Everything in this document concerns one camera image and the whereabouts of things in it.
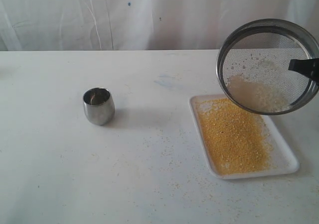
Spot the white plastic tray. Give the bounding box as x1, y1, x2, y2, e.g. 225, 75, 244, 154
189, 94, 301, 180

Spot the round steel sieve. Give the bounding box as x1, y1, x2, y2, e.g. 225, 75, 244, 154
216, 18, 319, 115

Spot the yellow white grain mix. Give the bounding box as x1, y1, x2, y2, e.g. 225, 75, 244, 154
195, 76, 291, 177

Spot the white curtain backdrop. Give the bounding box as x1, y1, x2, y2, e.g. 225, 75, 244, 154
0, 0, 319, 51

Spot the rounded steel cup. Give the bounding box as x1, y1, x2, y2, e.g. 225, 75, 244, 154
83, 87, 115, 125

